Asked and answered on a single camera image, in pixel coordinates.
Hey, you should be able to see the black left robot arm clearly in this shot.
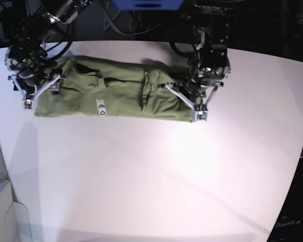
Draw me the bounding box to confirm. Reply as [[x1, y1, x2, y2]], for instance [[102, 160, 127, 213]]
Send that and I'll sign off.
[[162, 1, 234, 122]]

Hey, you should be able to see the blue box overhead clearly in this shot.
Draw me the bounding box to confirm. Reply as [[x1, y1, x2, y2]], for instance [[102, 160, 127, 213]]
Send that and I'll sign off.
[[113, 0, 183, 11]]

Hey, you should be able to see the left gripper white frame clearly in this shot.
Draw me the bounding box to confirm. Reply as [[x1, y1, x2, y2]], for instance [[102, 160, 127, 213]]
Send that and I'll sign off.
[[158, 80, 224, 122]]

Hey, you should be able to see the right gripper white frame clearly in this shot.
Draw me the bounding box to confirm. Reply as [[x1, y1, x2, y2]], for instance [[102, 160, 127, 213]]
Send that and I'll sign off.
[[8, 70, 66, 109]]

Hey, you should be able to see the white bin at left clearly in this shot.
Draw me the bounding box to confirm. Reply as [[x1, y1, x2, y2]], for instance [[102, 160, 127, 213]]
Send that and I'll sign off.
[[0, 180, 32, 241]]

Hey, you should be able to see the green T-shirt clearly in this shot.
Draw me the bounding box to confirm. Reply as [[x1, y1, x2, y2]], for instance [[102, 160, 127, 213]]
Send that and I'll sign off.
[[35, 56, 193, 123]]

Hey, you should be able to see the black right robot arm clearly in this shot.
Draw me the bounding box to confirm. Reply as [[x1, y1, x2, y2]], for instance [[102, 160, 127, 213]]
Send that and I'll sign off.
[[5, 1, 92, 109]]

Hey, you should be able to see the black OpenArm labelled box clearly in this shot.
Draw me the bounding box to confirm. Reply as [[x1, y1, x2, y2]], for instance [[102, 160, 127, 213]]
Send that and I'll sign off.
[[268, 158, 303, 241]]

